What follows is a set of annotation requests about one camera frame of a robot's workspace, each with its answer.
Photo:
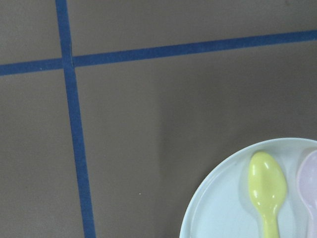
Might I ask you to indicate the white round plate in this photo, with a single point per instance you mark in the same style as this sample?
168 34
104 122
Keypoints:
221 206

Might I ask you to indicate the yellow plastic spoon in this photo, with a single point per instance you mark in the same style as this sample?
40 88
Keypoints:
267 189

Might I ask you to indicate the pink plastic spoon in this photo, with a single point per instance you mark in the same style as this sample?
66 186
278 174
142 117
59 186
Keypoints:
307 189

